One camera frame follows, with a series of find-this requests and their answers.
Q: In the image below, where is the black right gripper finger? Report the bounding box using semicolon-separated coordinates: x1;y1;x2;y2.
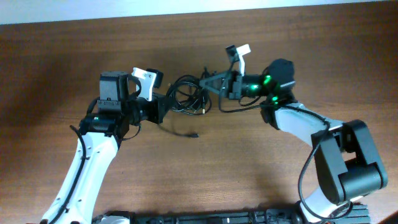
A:
199;81;221;95
200;72;230;86

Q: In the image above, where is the black thin USB cable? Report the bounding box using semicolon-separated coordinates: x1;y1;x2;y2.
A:
157;93;208;139

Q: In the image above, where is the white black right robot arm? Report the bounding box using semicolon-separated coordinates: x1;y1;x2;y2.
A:
200;58;388;223

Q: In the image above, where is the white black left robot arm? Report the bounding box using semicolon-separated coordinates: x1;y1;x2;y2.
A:
41;68;165;223

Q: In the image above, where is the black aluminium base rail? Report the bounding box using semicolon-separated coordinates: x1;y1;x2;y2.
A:
93;203;371;224

